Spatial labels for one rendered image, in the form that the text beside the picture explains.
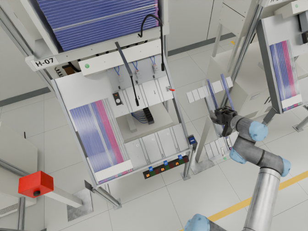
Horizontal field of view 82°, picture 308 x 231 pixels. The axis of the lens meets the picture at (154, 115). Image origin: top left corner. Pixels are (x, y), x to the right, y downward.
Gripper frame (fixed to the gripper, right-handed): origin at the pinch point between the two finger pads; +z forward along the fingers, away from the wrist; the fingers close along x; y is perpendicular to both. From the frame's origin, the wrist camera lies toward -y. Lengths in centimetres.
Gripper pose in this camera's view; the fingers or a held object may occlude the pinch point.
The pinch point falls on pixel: (212, 115)
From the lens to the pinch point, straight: 111.8
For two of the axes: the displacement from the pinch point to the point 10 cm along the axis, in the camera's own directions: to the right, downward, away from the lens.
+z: -2.8, -2.6, 9.2
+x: -9.2, 3.5, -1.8
